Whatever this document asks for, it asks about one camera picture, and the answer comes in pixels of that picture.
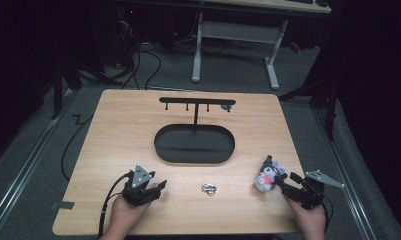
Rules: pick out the person's left hand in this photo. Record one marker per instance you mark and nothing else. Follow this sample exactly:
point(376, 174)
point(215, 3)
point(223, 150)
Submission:
point(125, 215)

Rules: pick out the silver metal keyring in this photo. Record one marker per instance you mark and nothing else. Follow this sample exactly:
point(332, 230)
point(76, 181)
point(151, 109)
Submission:
point(209, 188)

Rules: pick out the grey tape patch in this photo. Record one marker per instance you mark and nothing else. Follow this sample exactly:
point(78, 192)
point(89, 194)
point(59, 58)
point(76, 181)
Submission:
point(66, 205)

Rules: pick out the black metal stand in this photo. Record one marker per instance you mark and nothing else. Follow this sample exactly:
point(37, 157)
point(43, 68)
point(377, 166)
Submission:
point(324, 100)
point(66, 83)

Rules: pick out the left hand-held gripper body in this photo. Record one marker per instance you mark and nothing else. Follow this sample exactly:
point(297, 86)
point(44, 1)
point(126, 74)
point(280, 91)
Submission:
point(137, 186)

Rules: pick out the metal floor rail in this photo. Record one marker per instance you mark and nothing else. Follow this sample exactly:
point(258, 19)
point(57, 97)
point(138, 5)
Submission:
point(19, 180)
point(344, 173)

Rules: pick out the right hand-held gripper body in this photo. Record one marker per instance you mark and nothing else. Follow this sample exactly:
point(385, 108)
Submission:
point(313, 193)

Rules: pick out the small grey hanging charm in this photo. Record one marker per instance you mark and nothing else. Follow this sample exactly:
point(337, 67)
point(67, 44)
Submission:
point(226, 107)

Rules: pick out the white-legged wooden desk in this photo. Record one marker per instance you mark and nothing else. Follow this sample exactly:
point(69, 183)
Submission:
point(238, 33)

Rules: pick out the black oval tray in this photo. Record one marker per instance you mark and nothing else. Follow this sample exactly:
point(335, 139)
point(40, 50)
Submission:
point(194, 141)

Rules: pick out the person's right hand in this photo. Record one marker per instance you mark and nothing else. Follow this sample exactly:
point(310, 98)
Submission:
point(309, 221)

